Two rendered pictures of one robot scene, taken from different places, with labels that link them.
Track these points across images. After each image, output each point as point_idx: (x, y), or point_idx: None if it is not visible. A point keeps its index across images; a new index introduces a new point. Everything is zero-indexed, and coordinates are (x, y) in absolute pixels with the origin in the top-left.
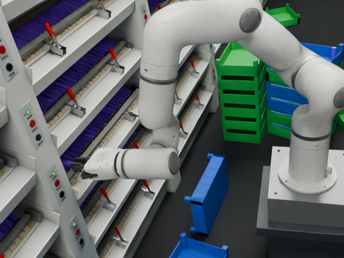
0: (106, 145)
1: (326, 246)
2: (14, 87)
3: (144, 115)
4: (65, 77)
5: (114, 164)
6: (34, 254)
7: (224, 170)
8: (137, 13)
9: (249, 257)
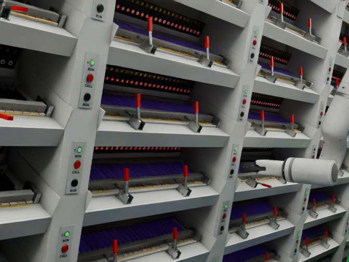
0: (260, 182)
1: None
2: (247, 69)
3: (328, 121)
4: (254, 115)
5: (283, 162)
6: (200, 194)
7: None
8: (318, 105)
9: None
